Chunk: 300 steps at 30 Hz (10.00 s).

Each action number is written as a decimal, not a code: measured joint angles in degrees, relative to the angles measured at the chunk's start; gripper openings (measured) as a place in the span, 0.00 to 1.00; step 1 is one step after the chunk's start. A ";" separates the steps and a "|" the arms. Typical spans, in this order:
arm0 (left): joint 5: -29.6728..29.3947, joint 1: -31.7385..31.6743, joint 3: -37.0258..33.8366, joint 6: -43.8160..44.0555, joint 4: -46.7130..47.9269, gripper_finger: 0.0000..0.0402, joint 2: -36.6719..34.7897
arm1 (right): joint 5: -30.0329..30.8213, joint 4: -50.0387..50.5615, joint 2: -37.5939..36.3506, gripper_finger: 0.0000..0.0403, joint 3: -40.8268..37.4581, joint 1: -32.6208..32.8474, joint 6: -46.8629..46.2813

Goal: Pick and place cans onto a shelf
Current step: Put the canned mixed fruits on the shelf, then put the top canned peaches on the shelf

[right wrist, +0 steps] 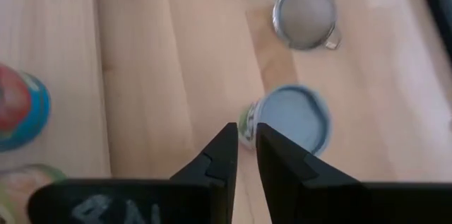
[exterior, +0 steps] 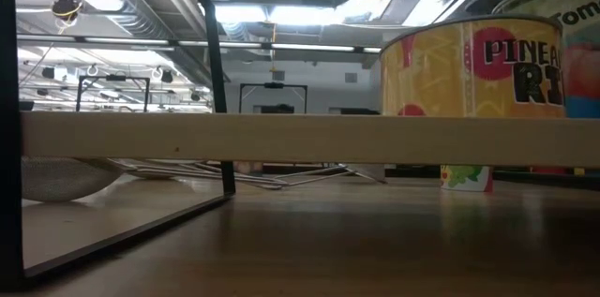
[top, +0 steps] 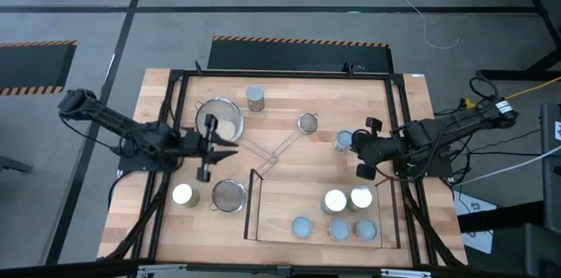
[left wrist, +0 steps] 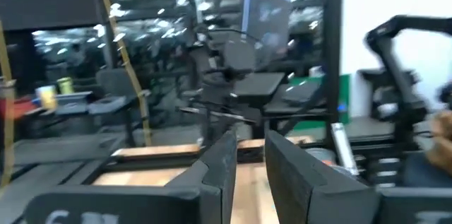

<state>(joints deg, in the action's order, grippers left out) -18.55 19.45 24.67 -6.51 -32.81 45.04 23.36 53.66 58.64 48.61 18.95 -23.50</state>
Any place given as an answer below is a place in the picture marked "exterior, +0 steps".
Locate tomato can blue green label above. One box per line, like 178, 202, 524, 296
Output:
491, 0, 600, 119

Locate short pineapple rings can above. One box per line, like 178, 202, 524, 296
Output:
378, 13, 567, 119

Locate can white green label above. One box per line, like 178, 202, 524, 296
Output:
439, 164, 494, 194

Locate tall can tan label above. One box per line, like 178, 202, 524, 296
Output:
232, 160, 264, 175

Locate wooden shelf black metal legs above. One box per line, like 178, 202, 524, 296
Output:
0, 0, 600, 289

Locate small metal mesh strainer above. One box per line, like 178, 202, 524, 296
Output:
280, 163, 388, 189

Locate long silver ceiling pipe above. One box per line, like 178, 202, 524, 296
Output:
16, 34, 383, 53

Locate large metal mesh strainer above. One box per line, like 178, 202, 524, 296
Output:
133, 160, 285, 188

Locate black yellow cable reel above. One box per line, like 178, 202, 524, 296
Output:
50, 0, 84, 22

